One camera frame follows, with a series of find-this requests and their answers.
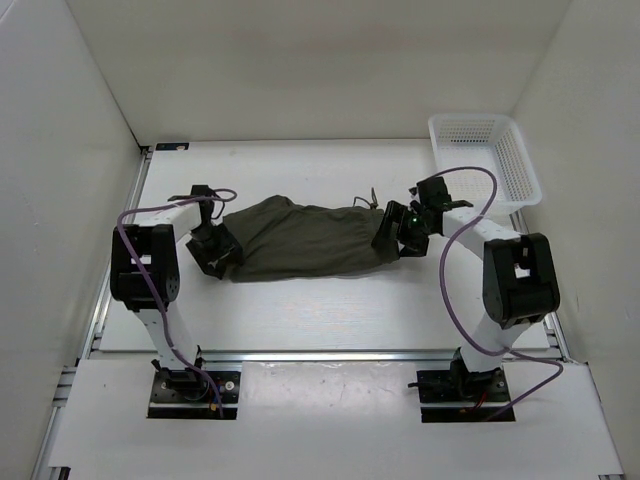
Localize olive green shorts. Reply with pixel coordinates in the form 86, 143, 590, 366
223, 195, 400, 283

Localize left aluminium rail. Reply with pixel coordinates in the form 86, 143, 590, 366
29, 143, 156, 480

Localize front aluminium rail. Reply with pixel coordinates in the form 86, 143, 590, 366
202, 349, 454, 363

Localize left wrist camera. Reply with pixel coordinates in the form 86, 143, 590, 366
190, 184, 217, 202

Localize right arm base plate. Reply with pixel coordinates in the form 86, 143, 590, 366
407, 368, 516, 424

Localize aluminium rail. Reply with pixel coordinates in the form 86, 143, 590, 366
510, 211, 572, 362
29, 143, 156, 480
202, 349, 454, 363

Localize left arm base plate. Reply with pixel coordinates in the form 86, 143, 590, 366
147, 368, 241, 421

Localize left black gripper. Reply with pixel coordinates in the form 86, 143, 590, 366
186, 222, 242, 277

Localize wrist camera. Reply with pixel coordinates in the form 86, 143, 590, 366
410, 176, 451, 210
190, 184, 217, 202

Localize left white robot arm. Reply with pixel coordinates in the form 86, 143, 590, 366
110, 185, 244, 404

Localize white perforated plastic basket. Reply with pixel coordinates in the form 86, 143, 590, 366
428, 113, 542, 218

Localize right aluminium rail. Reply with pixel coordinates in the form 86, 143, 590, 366
510, 211, 572, 362

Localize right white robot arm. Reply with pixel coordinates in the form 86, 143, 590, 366
372, 200, 560, 400

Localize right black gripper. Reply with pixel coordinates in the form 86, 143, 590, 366
372, 200, 435, 257

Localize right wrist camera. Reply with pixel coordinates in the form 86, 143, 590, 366
410, 176, 451, 210

